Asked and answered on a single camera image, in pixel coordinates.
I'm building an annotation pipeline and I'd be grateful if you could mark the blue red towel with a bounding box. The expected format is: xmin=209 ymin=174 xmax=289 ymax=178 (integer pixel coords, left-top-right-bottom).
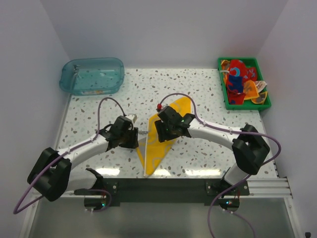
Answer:
xmin=226 ymin=74 xmax=245 ymax=105

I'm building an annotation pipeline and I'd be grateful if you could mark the aluminium frame rail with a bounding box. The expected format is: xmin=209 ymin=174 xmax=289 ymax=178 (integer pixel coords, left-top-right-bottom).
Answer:
xmin=247 ymin=178 xmax=293 ymax=198

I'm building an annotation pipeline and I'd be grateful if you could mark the red patterned towel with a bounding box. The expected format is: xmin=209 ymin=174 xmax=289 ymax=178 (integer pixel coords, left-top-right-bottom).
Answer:
xmin=220 ymin=59 xmax=258 ymax=83

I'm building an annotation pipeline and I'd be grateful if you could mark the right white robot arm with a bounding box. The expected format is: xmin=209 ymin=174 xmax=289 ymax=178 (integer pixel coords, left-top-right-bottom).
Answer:
xmin=155 ymin=106 xmax=270 ymax=195

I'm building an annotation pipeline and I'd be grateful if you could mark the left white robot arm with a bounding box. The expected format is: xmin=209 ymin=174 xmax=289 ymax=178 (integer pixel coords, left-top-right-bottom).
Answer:
xmin=27 ymin=114 xmax=138 ymax=201

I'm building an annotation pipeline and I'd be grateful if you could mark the orange patterned towel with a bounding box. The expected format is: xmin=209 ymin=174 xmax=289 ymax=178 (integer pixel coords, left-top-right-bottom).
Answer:
xmin=243 ymin=80 xmax=267 ymax=105

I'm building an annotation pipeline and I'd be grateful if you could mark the teal transparent plastic bin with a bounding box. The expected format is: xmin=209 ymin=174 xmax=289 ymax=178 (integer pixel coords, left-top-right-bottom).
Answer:
xmin=59 ymin=58 xmax=125 ymax=96

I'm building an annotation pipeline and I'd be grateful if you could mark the yellow grey patterned towel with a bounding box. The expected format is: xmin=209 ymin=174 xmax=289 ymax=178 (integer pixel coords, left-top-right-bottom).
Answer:
xmin=136 ymin=97 xmax=193 ymax=179

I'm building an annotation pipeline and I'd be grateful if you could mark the black metal base rail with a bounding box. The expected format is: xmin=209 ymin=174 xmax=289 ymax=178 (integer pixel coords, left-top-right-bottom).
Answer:
xmin=73 ymin=178 xmax=250 ymax=208

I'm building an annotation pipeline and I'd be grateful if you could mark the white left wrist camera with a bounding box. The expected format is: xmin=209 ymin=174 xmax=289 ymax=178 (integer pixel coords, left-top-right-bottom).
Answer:
xmin=126 ymin=114 xmax=137 ymax=123

